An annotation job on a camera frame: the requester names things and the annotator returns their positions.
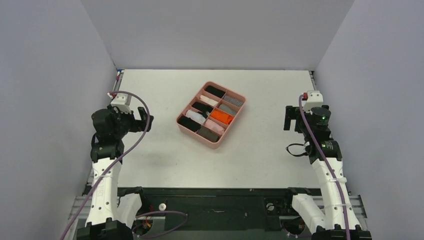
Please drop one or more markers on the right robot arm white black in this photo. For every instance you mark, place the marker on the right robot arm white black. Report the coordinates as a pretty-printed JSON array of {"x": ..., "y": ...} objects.
[{"x": 328, "y": 172}]

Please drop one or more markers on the white rolled underwear upper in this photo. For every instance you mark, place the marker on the white rolled underwear upper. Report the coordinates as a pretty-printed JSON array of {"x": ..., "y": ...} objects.
[{"x": 208, "y": 100}]

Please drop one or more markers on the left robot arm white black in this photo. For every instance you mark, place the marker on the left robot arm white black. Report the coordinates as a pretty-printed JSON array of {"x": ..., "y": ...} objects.
[{"x": 106, "y": 172}]

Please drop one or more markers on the pink rolled underwear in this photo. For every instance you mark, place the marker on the pink rolled underwear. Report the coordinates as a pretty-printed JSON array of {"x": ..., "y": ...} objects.
[{"x": 210, "y": 124}]

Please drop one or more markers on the black rolled underwear top left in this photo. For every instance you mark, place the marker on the black rolled underwear top left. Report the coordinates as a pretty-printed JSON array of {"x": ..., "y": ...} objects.
[{"x": 215, "y": 91}]

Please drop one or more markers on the white rolled underwear lower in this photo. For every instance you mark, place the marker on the white rolled underwear lower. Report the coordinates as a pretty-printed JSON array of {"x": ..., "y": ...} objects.
[{"x": 196, "y": 116}]

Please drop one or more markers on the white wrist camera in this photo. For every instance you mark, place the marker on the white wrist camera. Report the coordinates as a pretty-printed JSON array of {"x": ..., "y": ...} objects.
[
  {"x": 311, "y": 99},
  {"x": 121, "y": 103}
]

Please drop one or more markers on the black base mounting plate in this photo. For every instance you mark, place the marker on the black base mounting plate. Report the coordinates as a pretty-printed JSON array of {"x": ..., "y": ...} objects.
[{"x": 154, "y": 212}]

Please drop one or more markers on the black rolled underwear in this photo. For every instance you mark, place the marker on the black rolled underwear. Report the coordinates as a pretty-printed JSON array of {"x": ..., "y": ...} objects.
[
  {"x": 205, "y": 109},
  {"x": 189, "y": 123},
  {"x": 215, "y": 91}
]

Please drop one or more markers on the olive underwear beige waistband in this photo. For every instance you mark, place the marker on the olive underwear beige waistband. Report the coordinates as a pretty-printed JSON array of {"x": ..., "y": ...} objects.
[{"x": 208, "y": 134}]

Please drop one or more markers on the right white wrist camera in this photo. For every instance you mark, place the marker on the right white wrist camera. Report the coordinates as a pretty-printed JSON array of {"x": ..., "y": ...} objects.
[{"x": 311, "y": 99}]

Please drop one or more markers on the black rolled underwear middle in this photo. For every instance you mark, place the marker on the black rolled underwear middle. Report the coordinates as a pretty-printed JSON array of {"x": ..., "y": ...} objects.
[{"x": 205, "y": 109}]

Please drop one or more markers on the grey striped rolled underwear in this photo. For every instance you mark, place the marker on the grey striped rolled underwear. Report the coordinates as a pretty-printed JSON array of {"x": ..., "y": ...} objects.
[{"x": 233, "y": 101}]

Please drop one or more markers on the aluminium frame rail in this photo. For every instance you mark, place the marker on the aluminium frame rail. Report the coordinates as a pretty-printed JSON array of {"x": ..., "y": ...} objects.
[{"x": 355, "y": 200}]

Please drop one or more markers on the pink divided organizer tray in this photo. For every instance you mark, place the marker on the pink divided organizer tray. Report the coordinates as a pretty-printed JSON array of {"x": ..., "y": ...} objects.
[{"x": 229, "y": 92}]

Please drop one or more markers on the orange rolled underwear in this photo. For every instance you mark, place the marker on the orange rolled underwear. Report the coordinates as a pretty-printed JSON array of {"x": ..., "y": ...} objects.
[{"x": 221, "y": 116}]

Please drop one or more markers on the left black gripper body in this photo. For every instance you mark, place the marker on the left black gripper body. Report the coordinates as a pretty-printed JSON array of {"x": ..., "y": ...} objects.
[{"x": 126, "y": 122}]

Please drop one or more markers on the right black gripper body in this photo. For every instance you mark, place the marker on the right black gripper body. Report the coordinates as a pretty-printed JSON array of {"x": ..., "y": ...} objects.
[{"x": 294, "y": 117}]

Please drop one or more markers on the black rolled underwear bottom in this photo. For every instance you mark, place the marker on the black rolled underwear bottom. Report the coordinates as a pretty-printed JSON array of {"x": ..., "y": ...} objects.
[{"x": 189, "y": 123}]

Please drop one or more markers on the white rolled underwear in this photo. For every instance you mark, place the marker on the white rolled underwear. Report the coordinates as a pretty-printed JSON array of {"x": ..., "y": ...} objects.
[
  {"x": 196, "y": 116},
  {"x": 208, "y": 100}
]

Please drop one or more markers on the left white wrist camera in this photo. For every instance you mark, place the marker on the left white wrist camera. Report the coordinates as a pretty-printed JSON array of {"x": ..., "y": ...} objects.
[{"x": 121, "y": 103}]

